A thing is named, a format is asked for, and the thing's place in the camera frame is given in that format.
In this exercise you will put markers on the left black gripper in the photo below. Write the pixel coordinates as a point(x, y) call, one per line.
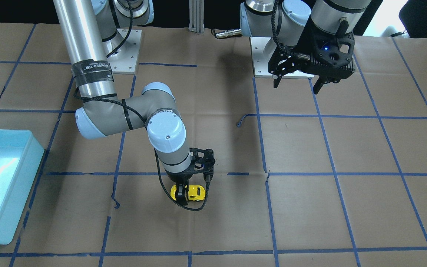
point(304, 42)

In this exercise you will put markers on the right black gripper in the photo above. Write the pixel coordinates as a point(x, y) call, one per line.
point(177, 178)

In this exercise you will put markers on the yellow beetle toy car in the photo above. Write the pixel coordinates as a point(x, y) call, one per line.
point(195, 193)

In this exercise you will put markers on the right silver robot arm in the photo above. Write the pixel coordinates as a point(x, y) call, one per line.
point(96, 34)

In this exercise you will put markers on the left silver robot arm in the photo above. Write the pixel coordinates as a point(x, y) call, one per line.
point(296, 15)

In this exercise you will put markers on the brown paper table cover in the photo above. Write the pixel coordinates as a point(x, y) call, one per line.
point(334, 179)

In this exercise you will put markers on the light blue plastic bin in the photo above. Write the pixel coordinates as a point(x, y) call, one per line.
point(20, 158)

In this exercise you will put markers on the silver cable connector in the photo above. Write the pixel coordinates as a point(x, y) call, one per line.
point(226, 33)

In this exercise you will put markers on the aluminium frame post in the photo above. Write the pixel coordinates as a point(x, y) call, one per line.
point(196, 16)

